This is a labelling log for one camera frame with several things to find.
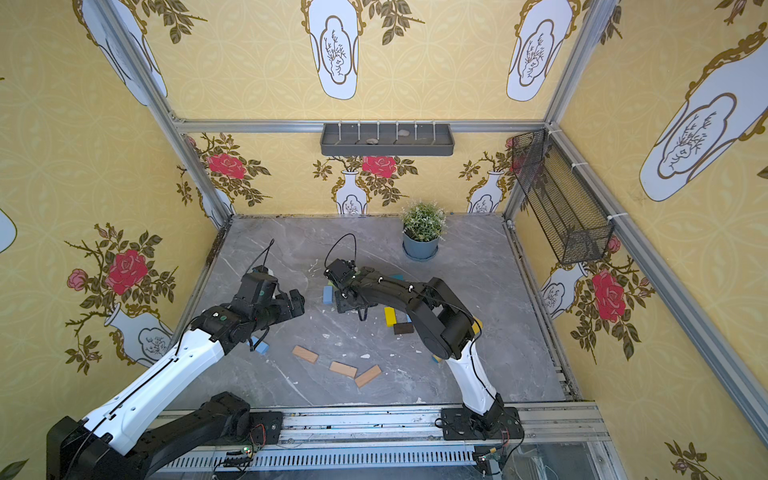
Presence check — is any light blue block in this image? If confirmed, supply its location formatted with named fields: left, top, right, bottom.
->
left=323, top=285, right=334, bottom=305
left=251, top=337, right=269, bottom=355

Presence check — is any yellow block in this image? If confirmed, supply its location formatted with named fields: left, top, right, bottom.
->
left=384, top=307, right=397, bottom=328

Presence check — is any wooden block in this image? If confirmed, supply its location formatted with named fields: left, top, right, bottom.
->
left=329, top=361, right=357, bottom=379
left=292, top=345, right=319, bottom=364
left=354, top=365, right=382, bottom=388

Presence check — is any dark brown block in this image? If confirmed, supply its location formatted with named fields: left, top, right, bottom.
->
left=393, top=323, right=415, bottom=335

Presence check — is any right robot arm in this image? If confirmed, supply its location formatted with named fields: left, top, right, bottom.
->
left=324, top=259, right=504, bottom=425

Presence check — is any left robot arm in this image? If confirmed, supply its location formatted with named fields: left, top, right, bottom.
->
left=46, top=266, right=305, bottom=479

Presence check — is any potted green plant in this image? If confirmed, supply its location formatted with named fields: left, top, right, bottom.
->
left=402, top=202, right=446, bottom=261

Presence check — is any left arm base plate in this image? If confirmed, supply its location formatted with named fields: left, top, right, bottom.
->
left=237, top=410, right=284, bottom=446

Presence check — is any circuit board with wires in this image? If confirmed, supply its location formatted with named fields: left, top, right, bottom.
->
left=212, top=447, right=257, bottom=478

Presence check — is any grey wall shelf tray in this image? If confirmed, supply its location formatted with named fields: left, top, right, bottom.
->
left=320, top=121, right=456, bottom=157

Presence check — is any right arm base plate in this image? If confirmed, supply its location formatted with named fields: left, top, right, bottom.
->
left=436, top=407, right=524, bottom=442

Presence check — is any black wire mesh basket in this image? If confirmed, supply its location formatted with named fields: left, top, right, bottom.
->
left=511, top=130, right=614, bottom=265

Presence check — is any aluminium rail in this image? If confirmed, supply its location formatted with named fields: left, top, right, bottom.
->
left=153, top=402, right=627, bottom=479

